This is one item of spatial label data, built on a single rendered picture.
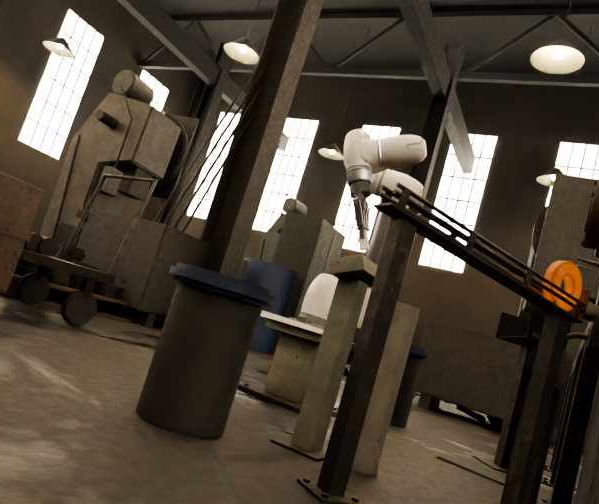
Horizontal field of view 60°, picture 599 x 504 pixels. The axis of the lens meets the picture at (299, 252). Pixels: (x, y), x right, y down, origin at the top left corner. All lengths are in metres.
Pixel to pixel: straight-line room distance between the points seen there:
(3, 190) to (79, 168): 4.50
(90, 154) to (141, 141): 0.73
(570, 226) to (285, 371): 3.23
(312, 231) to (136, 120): 2.67
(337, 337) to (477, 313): 10.88
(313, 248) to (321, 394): 3.88
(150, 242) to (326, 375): 2.91
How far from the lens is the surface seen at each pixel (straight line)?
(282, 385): 2.51
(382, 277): 1.30
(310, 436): 1.67
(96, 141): 7.11
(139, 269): 4.35
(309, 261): 5.43
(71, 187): 7.10
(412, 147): 1.89
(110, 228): 4.72
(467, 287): 12.59
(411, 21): 8.41
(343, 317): 1.65
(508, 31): 12.93
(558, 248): 4.99
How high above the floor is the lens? 0.36
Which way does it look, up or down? 8 degrees up
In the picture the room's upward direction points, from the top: 17 degrees clockwise
